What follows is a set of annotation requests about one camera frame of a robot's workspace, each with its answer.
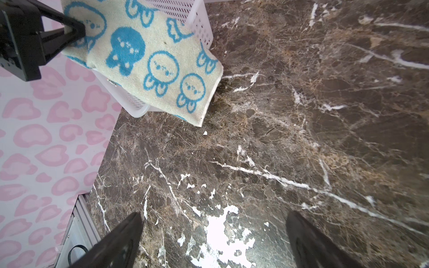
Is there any blue bunny pattern towel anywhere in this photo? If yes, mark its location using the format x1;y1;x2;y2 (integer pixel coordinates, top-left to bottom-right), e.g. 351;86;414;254
61;1;223;127

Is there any white plastic basket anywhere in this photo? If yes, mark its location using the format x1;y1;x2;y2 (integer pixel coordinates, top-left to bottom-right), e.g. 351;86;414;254
93;0;213;118

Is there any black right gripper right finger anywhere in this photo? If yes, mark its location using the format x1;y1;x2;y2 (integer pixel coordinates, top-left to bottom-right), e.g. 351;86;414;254
286;211;362;268

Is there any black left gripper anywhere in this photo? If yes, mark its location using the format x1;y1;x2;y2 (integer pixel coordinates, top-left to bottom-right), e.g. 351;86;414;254
1;1;86;82

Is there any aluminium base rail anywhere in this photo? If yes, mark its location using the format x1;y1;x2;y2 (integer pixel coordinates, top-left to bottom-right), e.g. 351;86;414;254
51;194;101;268

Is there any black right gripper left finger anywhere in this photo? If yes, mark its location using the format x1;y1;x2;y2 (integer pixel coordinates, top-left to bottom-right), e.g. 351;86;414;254
69;212;144;268

